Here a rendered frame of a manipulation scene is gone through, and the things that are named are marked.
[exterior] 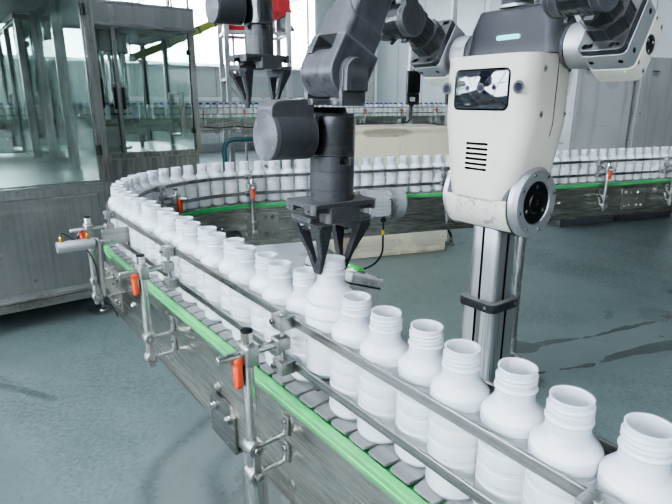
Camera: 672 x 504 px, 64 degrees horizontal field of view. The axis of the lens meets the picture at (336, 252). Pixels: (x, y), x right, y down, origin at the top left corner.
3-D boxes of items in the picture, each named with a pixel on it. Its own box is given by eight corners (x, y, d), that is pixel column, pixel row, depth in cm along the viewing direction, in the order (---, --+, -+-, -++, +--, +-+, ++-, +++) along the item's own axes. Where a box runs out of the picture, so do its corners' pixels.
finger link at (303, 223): (362, 274, 71) (365, 204, 69) (318, 283, 67) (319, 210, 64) (332, 262, 76) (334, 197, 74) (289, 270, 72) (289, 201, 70)
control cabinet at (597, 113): (584, 214, 687) (604, 56, 635) (615, 222, 641) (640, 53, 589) (531, 218, 662) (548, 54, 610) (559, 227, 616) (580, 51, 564)
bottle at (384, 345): (373, 412, 71) (378, 297, 66) (413, 429, 68) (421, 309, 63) (347, 434, 67) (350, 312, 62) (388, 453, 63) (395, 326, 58)
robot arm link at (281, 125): (370, 57, 62) (327, 60, 69) (284, 49, 55) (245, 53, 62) (366, 160, 65) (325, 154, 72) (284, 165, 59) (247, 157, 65)
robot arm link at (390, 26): (432, 18, 127) (415, 21, 131) (405, -10, 120) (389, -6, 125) (417, 53, 126) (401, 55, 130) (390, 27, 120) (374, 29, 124)
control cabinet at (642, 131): (638, 209, 715) (662, 58, 663) (671, 217, 669) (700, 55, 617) (589, 213, 689) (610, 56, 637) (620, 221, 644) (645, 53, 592)
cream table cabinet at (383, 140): (418, 235, 577) (423, 123, 545) (447, 250, 521) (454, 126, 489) (321, 244, 544) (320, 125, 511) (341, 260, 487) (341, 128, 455)
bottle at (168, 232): (181, 278, 125) (175, 209, 121) (195, 284, 121) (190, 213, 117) (157, 285, 121) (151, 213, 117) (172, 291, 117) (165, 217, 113)
